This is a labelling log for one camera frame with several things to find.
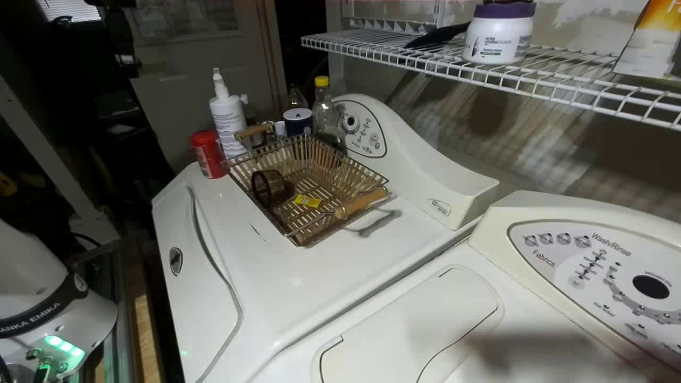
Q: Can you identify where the small yellow item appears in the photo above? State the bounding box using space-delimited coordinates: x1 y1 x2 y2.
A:
292 191 325 213

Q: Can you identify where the round brown strainer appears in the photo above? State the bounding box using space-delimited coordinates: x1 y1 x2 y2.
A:
252 167 294 210

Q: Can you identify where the clear bottle with yellow cap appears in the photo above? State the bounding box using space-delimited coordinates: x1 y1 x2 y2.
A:
311 74 347 148

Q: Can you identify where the blue and white cup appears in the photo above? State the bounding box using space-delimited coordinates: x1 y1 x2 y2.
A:
282 106 315 138

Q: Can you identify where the white washer with oval panel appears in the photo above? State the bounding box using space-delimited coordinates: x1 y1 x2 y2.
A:
149 92 502 383

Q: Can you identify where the wooden brush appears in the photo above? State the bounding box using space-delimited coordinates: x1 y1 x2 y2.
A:
235 120 277 148

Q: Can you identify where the white spray bottle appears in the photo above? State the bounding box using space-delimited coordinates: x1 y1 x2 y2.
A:
206 65 252 160

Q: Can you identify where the red can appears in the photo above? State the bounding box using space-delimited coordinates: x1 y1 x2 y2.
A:
188 127 231 181

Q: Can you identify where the white washer with large dial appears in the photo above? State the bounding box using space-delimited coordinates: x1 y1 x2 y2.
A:
248 190 681 383

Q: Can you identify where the grey door panel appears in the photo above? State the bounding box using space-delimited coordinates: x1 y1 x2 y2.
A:
128 0 287 172

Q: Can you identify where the white jar with purple lid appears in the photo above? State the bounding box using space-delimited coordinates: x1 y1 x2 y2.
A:
462 0 539 68

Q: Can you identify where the orange and white box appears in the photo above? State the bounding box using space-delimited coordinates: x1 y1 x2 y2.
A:
613 0 681 81

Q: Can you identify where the bamboo and wire basket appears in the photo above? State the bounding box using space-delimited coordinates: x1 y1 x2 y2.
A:
225 132 392 248

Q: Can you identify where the silver metal handle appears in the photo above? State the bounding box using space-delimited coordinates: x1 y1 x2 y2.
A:
346 206 404 241

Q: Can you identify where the white wire shelf rack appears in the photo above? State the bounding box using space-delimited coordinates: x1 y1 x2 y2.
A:
298 16 681 134

